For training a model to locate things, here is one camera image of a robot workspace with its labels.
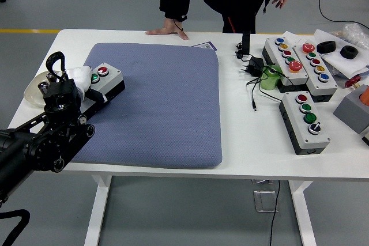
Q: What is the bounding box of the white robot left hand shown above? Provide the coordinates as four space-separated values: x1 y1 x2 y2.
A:
62 66 108 104

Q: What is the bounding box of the grey four-button control box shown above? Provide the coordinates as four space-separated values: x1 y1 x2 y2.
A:
278 90 332 156
79 62 126 120

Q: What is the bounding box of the grey five-button control box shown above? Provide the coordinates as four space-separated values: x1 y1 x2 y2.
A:
261 37 310 94
292 43 338 103

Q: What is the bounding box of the white shallow dish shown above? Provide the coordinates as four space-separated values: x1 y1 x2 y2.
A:
24 70 58 109

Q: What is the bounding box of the blue-grey textured mat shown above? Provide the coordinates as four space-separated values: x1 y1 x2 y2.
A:
69 43 223 169

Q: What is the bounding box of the person's right hand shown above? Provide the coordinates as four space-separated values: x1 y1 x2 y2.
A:
145 17 190 41

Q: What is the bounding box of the purple printed card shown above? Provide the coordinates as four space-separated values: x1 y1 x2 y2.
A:
191 41 217 52

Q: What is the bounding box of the white table leg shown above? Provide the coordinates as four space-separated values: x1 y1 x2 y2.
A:
288 181 317 246
83 175 112 246

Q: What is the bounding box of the black upright device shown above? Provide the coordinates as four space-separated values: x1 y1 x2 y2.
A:
241 31 251 55

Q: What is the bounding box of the green tape roll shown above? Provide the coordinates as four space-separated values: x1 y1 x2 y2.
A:
259 64 285 91

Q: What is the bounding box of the small white paper sheet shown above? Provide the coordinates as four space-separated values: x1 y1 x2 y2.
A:
281 31 307 46

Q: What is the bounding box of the metal floor outlet plate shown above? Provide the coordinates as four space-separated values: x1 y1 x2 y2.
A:
253 190 280 213

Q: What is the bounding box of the grey block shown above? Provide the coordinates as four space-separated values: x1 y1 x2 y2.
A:
333 84 369 135

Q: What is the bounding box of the clear plastic bag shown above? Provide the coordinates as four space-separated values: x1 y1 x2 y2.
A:
331 23 369 48

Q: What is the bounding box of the orange cylinder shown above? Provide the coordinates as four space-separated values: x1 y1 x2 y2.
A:
358 84 369 103

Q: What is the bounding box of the small black cable bundle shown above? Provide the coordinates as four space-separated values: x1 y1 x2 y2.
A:
235 41 246 62

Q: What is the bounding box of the black power adapter with cord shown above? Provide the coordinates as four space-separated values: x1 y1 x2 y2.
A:
238 55 295 112

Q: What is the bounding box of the black foam ring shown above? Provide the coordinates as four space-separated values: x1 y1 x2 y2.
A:
339 45 359 60
316 40 337 55

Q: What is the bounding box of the long black floor cable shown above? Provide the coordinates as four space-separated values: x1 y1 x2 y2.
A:
289 0 369 29

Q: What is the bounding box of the red valve handle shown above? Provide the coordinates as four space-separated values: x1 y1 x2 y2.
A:
344 75 363 89

